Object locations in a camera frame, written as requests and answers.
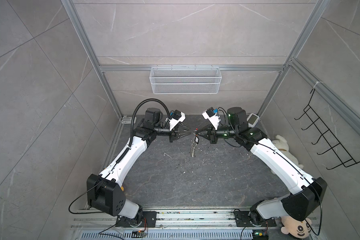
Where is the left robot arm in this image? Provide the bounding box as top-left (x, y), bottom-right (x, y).
top-left (84, 98), bottom-right (186, 221)

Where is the black wire hook rack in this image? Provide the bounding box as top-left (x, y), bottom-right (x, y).
top-left (294, 89), bottom-right (360, 170)

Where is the white digital timer device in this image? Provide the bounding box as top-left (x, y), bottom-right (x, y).
top-left (247, 113), bottom-right (260, 128)

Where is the white plush dog toy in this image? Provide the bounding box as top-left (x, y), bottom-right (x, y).
top-left (272, 135), bottom-right (304, 169)

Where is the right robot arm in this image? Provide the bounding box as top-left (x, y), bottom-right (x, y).
top-left (195, 107), bottom-right (328, 226)

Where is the beige plush doll striped shirt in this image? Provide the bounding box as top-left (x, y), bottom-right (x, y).
top-left (281, 216), bottom-right (312, 239)

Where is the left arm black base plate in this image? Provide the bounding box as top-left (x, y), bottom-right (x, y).
top-left (116, 211), bottom-right (157, 228)

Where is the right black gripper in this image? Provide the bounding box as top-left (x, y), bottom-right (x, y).
top-left (195, 122), bottom-right (239, 145)

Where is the white wall socket box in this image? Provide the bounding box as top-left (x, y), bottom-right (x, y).
top-left (121, 116), bottom-right (137, 125)

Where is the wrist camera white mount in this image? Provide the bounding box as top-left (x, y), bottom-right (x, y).
top-left (167, 110), bottom-right (186, 131)
top-left (202, 107), bottom-right (221, 130)

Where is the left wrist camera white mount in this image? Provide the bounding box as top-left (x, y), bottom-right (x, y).
top-left (167, 110), bottom-right (186, 131)

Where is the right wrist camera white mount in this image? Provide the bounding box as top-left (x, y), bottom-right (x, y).
top-left (202, 107), bottom-right (221, 130)

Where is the white wire mesh basket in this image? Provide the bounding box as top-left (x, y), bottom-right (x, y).
top-left (150, 67), bottom-right (222, 95)

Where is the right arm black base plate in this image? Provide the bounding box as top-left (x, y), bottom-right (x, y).
top-left (233, 209), bottom-right (277, 228)

